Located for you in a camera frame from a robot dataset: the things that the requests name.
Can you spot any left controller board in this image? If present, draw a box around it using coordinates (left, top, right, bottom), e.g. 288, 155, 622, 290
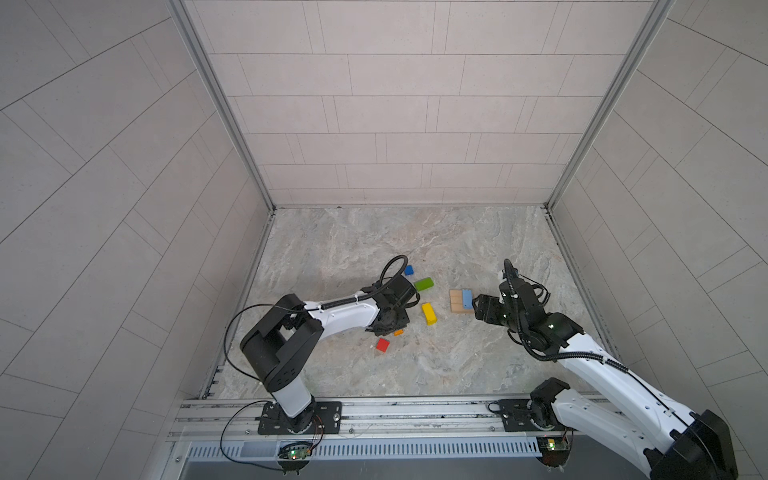
277, 442, 313, 461

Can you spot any aluminium mounting rail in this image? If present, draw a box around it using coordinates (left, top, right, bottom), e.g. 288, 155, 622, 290
169, 394, 562, 440

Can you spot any yellow wood block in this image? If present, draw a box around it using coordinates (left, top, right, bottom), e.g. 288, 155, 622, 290
421, 303, 437, 326

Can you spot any vent grille strip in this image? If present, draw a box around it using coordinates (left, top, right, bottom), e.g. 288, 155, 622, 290
187, 437, 541, 463

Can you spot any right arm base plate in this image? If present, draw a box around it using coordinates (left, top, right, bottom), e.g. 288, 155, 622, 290
487, 399, 567, 432

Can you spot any light blue wood block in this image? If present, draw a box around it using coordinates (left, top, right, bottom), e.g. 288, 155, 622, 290
461, 289, 473, 310

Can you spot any right controller board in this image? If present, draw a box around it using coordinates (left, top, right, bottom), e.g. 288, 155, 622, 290
536, 436, 571, 468

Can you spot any controller board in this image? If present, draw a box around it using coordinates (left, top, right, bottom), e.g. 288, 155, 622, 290
536, 436, 571, 468
277, 442, 313, 461

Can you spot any red wood cube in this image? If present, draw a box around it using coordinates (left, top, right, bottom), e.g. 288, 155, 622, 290
376, 338, 390, 352

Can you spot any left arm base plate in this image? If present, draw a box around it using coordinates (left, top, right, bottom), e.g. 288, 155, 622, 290
258, 400, 342, 435

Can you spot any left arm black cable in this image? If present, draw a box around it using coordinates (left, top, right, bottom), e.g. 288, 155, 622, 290
219, 254, 409, 473

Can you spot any green wood block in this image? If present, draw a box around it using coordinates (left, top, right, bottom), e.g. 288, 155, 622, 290
414, 277, 434, 292

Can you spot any natural wood block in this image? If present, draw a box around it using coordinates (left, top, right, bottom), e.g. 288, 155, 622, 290
450, 306, 475, 315
449, 290, 464, 313

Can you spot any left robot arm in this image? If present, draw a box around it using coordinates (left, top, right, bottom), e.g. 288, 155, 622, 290
240, 274, 420, 434

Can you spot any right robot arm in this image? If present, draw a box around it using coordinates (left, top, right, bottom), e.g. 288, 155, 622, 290
472, 261, 739, 479

